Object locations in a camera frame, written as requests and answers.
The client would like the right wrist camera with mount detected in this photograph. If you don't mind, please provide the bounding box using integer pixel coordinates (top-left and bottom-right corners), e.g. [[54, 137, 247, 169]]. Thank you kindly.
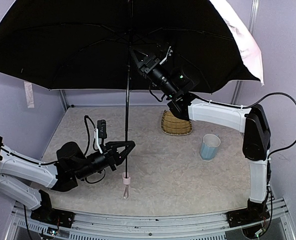
[[159, 46, 173, 65]]

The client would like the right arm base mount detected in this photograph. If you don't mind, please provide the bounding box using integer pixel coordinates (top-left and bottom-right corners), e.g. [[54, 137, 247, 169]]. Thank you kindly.
[[226, 208, 270, 228]]

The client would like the woven bamboo tray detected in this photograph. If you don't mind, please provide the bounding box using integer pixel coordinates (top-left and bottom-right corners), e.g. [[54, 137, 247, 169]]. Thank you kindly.
[[161, 110, 193, 136]]

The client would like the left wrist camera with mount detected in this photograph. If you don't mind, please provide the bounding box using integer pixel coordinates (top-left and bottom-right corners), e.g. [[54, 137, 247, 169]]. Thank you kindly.
[[93, 119, 107, 154]]

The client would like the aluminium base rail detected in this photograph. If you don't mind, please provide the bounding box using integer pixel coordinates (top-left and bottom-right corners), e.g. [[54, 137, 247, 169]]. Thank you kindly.
[[5, 197, 296, 240]]

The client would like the right metal frame post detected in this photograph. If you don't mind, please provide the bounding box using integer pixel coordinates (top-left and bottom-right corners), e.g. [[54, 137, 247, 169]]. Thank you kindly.
[[231, 0, 260, 106]]

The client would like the left metal frame post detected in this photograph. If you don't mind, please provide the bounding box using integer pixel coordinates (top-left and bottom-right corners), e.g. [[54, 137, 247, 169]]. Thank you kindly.
[[59, 90, 69, 111]]

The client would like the metal frame post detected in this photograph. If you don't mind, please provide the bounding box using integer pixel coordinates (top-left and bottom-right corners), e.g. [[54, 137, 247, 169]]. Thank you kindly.
[[231, 0, 260, 106], [59, 90, 69, 111]]

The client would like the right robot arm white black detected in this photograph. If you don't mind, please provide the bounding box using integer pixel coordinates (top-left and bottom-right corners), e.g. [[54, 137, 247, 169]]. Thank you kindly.
[[129, 47, 271, 215]]

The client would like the pink umbrella black lining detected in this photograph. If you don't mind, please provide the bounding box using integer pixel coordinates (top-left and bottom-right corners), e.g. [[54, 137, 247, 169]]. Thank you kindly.
[[0, 0, 266, 200]]

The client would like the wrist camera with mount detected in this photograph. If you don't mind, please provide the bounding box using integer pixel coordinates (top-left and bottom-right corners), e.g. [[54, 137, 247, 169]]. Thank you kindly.
[[93, 119, 107, 154], [159, 46, 173, 65]]

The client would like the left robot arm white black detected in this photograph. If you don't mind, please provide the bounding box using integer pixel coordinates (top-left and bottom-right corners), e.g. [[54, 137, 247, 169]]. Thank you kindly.
[[0, 136, 135, 214]]

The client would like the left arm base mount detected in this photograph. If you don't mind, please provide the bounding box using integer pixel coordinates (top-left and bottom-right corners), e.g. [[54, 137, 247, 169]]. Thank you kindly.
[[31, 208, 75, 228]]

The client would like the light blue mug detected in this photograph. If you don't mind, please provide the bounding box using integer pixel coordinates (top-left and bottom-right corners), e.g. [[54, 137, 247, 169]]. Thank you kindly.
[[200, 134, 221, 161]]

